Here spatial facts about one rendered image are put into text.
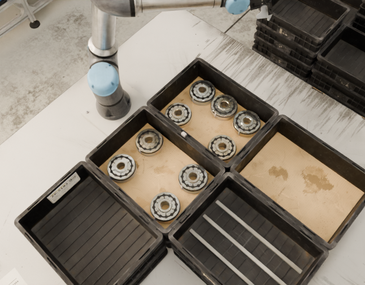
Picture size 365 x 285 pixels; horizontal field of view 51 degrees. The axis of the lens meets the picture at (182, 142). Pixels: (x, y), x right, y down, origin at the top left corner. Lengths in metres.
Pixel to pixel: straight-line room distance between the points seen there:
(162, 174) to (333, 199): 0.60
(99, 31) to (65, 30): 1.66
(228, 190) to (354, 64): 1.27
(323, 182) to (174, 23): 1.07
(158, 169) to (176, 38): 0.76
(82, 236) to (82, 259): 0.08
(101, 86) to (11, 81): 1.54
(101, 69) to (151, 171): 0.44
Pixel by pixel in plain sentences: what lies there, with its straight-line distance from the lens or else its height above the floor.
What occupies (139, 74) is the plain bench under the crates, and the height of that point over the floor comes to 0.70.
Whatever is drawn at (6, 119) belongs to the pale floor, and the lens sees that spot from 2.79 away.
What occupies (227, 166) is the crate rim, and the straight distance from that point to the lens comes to 1.29.
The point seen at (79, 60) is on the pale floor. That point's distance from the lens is 2.89.
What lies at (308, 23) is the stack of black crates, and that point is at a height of 0.49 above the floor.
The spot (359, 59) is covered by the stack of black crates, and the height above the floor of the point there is 0.38.
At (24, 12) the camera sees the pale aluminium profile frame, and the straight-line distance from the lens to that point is 3.13.
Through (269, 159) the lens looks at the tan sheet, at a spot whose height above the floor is 0.83.
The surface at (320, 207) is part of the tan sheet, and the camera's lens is 1.40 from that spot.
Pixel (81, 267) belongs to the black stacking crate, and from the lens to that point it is 1.35.
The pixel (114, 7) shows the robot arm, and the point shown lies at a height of 1.32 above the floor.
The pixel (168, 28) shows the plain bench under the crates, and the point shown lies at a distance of 1.98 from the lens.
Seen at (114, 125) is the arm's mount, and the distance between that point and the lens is 1.64.
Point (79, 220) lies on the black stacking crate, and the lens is 1.39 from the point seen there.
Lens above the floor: 2.10
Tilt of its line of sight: 62 degrees down
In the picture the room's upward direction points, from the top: 6 degrees counter-clockwise
